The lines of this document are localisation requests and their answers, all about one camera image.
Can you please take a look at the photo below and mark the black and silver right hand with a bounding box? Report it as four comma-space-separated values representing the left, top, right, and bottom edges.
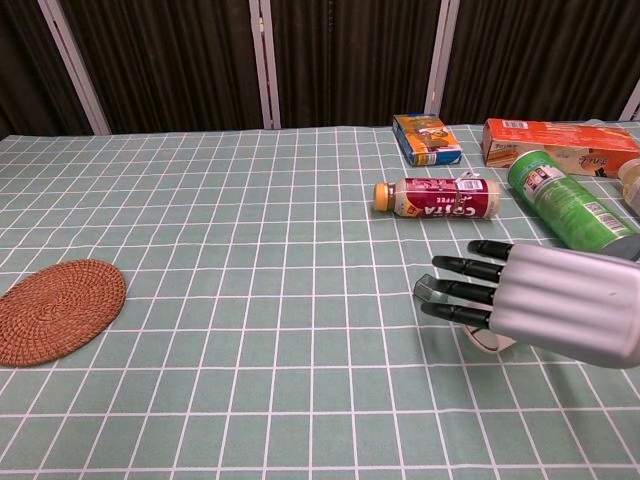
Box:
413, 239, 640, 370

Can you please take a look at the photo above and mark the white paper cup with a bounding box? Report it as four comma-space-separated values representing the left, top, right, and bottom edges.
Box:
459, 323, 519, 354

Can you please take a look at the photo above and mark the green chips can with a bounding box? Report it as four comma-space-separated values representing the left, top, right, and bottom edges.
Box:
506, 149, 640, 262

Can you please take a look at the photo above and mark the yellow juice bottle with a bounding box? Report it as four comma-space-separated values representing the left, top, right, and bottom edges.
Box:
616, 158, 640, 217

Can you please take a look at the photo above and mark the small metal cube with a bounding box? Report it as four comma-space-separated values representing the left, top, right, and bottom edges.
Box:
413, 273, 451, 304

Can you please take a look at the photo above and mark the red label coffee bottle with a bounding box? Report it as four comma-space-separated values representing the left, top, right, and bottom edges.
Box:
372, 176, 502, 222

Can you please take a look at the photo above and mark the long orange carton box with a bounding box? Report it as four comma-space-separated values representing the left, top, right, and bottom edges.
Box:
481, 117, 640, 180

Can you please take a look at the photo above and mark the blue and orange snack box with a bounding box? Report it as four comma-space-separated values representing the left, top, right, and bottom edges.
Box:
391, 113, 464, 168

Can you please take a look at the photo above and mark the green grid tablecloth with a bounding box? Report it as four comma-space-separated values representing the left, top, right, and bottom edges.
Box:
0, 119, 640, 480

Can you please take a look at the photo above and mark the round woven rattan coaster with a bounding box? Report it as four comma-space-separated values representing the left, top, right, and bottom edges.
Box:
0, 258, 128, 368

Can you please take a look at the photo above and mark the white partition frame post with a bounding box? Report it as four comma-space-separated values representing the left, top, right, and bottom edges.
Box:
247, 0, 283, 129
618, 78, 640, 122
37, 0, 112, 136
423, 0, 462, 117

